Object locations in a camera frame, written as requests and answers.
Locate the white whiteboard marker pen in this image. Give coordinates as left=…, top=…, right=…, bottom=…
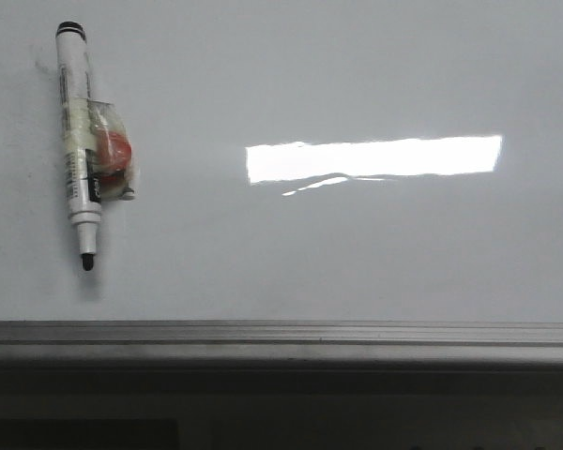
left=55, top=21, right=135, bottom=271

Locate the white whiteboard surface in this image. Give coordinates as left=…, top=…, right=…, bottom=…
left=0, top=1, right=563, bottom=323

